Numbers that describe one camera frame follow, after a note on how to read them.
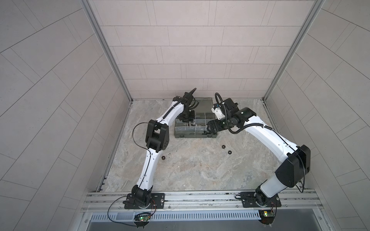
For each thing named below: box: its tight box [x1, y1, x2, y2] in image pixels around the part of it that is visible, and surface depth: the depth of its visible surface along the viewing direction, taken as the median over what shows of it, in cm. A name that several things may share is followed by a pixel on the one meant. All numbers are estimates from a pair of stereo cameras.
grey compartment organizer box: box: [174, 97, 218, 139], surface depth 98 cm
